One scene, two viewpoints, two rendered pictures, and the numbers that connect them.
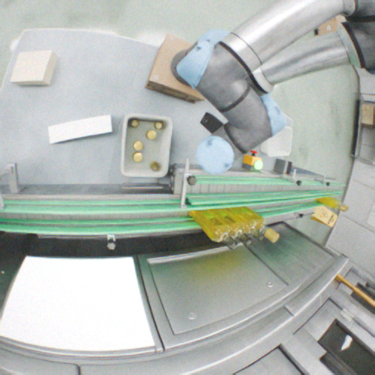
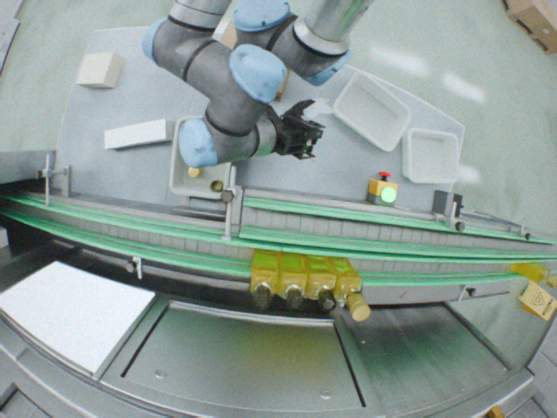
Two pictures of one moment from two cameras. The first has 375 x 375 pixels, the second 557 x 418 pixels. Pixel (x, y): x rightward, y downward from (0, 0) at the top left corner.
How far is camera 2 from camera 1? 0.31 m
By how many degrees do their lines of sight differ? 22
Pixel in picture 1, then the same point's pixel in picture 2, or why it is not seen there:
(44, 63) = (106, 65)
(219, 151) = (189, 133)
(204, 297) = (198, 366)
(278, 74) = (324, 21)
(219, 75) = (163, 46)
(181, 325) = (138, 375)
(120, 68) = not seen: hidden behind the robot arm
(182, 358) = (106, 402)
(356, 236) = not seen: outside the picture
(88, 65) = (152, 65)
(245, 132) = (214, 101)
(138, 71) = not seen: hidden behind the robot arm
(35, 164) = (93, 172)
